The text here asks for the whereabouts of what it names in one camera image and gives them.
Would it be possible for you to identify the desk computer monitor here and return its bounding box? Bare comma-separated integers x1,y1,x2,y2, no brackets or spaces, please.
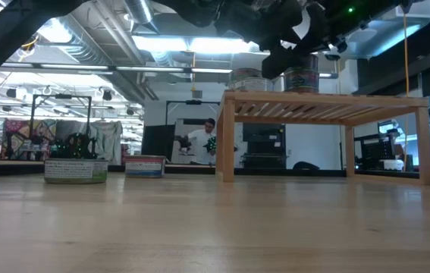
354,132,397,162

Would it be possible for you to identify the black monitor screen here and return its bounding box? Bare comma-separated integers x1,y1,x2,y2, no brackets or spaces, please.
141,124,177,157

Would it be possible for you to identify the black stand frame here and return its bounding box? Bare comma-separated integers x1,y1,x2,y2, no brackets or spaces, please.
28,93,93,147
164,99,221,128

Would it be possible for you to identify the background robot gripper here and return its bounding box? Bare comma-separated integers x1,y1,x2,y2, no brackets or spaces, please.
203,135,218,153
178,134,193,152

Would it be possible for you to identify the bright ceiling light panel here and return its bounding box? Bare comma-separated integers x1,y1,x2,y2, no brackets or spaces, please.
130,35,256,55

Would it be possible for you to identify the grey white cloth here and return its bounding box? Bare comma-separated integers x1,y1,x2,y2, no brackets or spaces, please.
55,119,124,162

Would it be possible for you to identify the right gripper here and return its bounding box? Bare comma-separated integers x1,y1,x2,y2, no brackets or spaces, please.
262,0,356,80

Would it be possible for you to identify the colourful patterned cloth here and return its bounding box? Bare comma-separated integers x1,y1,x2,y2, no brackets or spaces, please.
1,118,58,160

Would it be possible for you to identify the person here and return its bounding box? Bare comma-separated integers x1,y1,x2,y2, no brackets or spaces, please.
183,118,218,166

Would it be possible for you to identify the silver spiral air duct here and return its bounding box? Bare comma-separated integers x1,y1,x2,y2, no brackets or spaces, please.
58,0,151,102

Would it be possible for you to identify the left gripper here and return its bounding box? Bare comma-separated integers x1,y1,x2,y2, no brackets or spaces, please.
214,0,303,52

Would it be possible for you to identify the wooden slatted shelf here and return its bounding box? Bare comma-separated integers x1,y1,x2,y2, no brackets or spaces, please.
215,89,430,187

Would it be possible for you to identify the black rounded object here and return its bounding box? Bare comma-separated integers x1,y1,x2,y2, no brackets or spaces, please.
292,161,321,171

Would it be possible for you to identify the blue pink label can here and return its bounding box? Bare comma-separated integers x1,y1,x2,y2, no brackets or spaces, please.
124,154,167,179
284,67,321,94

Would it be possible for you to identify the yellow hanging cable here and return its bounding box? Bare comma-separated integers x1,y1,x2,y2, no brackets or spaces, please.
403,0,410,98

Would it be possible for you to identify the white rounded object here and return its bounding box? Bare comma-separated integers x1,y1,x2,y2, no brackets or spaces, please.
379,158,405,171

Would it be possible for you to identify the black cabinet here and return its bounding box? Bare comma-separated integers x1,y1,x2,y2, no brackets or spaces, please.
242,123,287,169

